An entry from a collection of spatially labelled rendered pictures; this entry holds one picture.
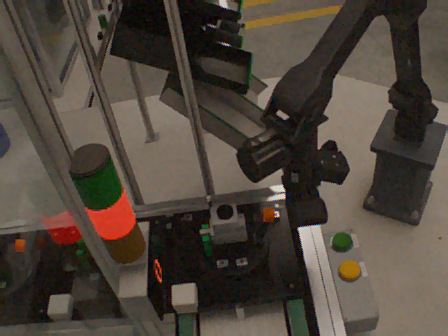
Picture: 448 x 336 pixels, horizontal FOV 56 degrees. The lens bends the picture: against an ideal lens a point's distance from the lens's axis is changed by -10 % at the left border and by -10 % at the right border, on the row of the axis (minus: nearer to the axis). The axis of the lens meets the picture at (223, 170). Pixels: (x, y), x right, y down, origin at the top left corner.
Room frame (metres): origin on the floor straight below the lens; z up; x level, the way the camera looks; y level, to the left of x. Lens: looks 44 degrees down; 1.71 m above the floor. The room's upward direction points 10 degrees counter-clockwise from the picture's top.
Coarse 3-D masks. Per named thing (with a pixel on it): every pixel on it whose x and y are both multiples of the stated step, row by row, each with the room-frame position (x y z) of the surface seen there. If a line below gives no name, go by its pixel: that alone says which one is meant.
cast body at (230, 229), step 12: (228, 204) 0.55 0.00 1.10; (216, 216) 0.54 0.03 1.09; (228, 216) 0.53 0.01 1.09; (240, 216) 0.56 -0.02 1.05; (216, 228) 0.52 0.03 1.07; (228, 228) 0.52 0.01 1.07; (240, 228) 0.53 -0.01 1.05; (216, 240) 0.52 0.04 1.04; (228, 240) 0.52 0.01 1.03; (240, 240) 0.52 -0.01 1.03
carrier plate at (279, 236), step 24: (192, 216) 0.65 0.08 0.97; (192, 240) 0.59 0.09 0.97; (288, 240) 0.54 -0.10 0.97; (192, 264) 0.53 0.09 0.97; (264, 264) 0.50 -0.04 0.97; (288, 264) 0.49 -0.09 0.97; (216, 288) 0.46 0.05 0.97; (240, 288) 0.45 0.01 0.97; (264, 288) 0.45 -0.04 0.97; (288, 288) 0.44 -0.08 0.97
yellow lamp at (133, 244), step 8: (136, 224) 0.36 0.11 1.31; (136, 232) 0.35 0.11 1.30; (104, 240) 0.34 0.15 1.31; (112, 240) 0.34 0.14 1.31; (120, 240) 0.34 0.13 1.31; (128, 240) 0.34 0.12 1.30; (136, 240) 0.35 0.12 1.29; (144, 240) 0.36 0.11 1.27; (112, 248) 0.34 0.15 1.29; (120, 248) 0.34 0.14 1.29; (128, 248) 0.34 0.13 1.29; (136, 248) 0.34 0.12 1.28; (144, 248) 0.35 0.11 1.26; (112, 256) 0.34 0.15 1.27; (120, 256) 0.34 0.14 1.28; (128, 256) 0.34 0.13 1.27; (136, 256) 0.34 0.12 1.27
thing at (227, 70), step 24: (144, 0) 0.91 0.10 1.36; (120, 24) 0.79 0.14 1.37; (144, 24) 0.91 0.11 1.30; (168, 24) 0.90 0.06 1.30; (192, 24) 0.89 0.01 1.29; (120, 48) 0.79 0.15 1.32; (144, 48) 0.78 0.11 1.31; (168, 48) 0.77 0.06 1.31; (192, 48) 0.87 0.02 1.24; (216, 48) 0.88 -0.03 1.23; (192, 72) 0.76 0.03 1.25; (216, 72) 0.80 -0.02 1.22; (240, 72) 0.81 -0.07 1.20
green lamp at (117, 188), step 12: (108, 168) 0.35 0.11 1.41; (72, 180) 0.34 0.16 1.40; (84, 180) 0.34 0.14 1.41; (96, 180) 0.34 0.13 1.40; (108, 180) 0.34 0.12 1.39; (84, 192) 0.34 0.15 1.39; (96, 192) 0.34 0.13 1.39; (108, 192) 0.34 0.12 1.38; (120, 192) 0.35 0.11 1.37; (84, 204) 0.34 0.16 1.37; (96, 204) 0.34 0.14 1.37; (108, 204) 0.34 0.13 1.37
